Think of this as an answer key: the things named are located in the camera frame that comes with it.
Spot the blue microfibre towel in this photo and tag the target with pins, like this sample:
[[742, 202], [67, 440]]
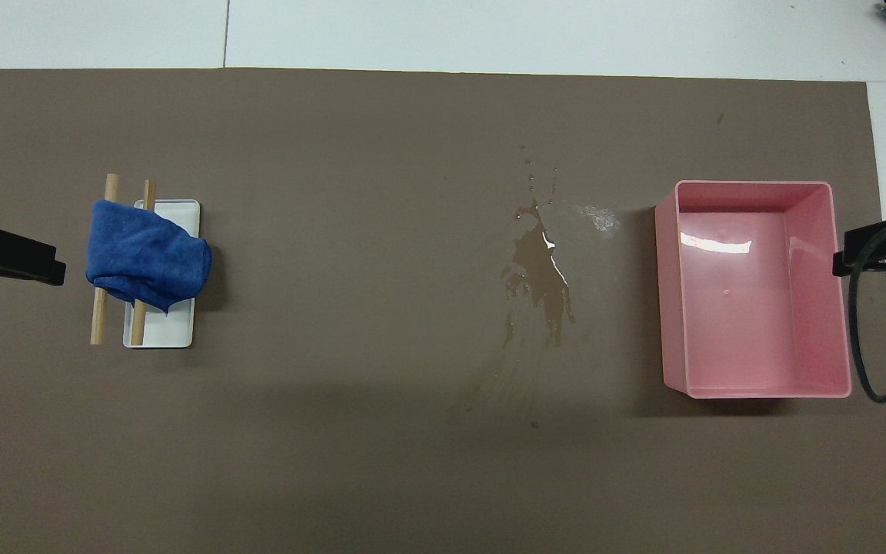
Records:
[[143, 258]]

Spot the pink plastic bin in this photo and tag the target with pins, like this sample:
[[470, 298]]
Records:
[[735, 323]]

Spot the brown table mat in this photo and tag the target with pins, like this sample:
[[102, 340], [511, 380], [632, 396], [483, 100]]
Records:
[[381, 477]]

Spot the white towel rack base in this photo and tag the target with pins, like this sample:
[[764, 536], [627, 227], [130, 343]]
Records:
[[170, 327]]

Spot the spilled water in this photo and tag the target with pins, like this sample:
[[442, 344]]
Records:
[[539, 269]]

